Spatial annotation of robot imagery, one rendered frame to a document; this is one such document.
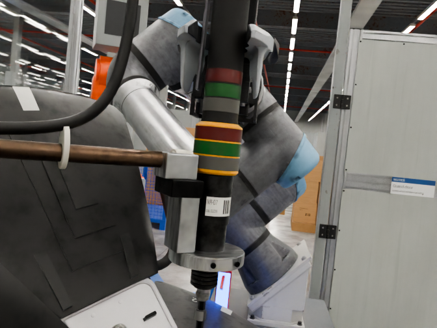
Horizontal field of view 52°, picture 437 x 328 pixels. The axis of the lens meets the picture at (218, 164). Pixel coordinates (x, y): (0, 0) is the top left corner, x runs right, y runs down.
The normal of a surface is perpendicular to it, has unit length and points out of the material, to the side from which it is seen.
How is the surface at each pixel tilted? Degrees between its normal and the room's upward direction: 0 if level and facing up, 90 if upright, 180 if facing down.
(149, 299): 54
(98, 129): 43
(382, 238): 90
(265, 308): 90
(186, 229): 90
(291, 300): 90
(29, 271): 59
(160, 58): 99
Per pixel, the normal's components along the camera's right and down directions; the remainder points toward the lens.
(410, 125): -0.09, 0.04
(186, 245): 0.49, 0.09
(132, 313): 0.33, -0.52
